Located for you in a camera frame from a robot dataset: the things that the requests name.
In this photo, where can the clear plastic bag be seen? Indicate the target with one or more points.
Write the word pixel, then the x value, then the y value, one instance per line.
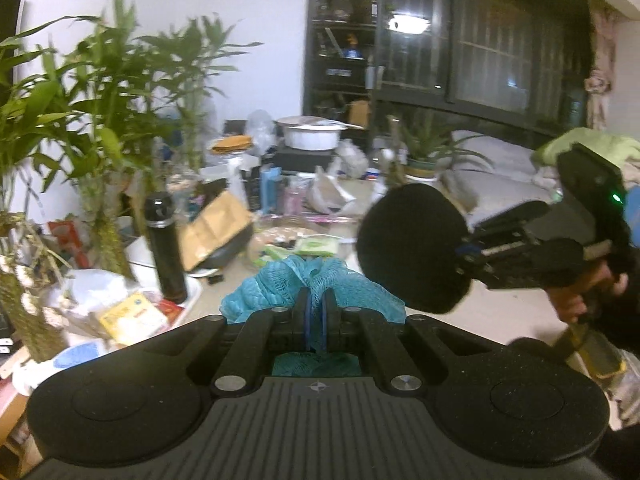
pixel 260 127

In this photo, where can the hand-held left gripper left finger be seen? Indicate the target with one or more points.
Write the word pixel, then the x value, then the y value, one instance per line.
pixel 302 317

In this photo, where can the light green blanket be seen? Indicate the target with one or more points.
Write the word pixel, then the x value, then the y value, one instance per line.
pixel 590 145

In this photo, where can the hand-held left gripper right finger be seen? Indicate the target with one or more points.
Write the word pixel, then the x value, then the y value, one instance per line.
pixel 329 317

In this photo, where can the white tray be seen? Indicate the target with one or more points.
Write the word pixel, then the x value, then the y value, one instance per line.
pixel 142 257

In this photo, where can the blue carton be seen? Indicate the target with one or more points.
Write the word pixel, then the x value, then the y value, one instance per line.
pixel 268 187

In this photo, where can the potted plant in white pot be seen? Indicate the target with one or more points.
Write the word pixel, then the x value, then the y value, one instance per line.
pixel 422 165

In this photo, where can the black thermos bottle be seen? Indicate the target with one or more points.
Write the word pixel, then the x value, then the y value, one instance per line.
pixel 165 250

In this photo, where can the white and blue bottle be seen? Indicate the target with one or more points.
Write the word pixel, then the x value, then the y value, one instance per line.
pixel 75 360

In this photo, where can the bamboo plant in glass vase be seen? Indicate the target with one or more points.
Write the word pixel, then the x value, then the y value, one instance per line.
pixel 107 240

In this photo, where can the black box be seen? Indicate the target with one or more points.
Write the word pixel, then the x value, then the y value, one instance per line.
pixel 300 157

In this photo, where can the floral curtain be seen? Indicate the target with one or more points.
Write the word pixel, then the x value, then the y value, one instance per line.
pixel 602 60

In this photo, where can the yellow box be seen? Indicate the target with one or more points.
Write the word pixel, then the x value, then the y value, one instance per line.
pixel 131 316

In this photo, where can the grey white plastic bag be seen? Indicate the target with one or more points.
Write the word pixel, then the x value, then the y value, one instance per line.
pixel 350 157

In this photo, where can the red packet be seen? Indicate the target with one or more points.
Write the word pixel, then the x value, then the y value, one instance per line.
pixel 171 308

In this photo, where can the clear glass plate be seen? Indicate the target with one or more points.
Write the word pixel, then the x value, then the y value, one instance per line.
pixel 280 235

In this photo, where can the stack of yellow snacks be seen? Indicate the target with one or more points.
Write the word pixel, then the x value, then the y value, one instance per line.
pixel 230 143

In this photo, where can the red carton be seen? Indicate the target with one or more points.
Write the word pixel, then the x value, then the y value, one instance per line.
pixel 67 240

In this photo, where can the black shelf cabinet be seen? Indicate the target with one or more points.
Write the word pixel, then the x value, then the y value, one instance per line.
pixel 345 45

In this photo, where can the black round hat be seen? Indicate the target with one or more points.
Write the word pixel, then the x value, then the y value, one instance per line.
pixel 410 250

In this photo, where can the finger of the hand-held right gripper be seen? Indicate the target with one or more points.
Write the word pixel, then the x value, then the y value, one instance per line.
pixel 500 265
pixel 510 222

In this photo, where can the person's right hand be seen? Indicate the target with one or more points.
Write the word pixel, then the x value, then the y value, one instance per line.
pixel 575 305

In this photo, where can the crumpled white bag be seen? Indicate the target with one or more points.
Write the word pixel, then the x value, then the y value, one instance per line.
pixel 330 190

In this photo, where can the pink bottle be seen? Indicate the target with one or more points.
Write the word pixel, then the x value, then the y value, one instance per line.
pixel 292 200

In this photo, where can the brown paper bag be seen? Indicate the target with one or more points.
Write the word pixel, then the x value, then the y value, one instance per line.
pixel 215 230

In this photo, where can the dark framed screen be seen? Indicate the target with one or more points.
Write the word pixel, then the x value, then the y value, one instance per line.
pixel 12 25

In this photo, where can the blue mesh bath pouf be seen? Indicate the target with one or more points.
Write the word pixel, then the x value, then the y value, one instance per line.
pixel 280 285

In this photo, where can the slim bamboo plant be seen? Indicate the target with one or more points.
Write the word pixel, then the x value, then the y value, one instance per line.
pixel 192 125

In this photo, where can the black pan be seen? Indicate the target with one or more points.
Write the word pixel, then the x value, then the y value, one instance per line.
pixel 227 258

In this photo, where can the dark window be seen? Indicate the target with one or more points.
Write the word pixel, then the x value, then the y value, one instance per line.
pixel 500 45

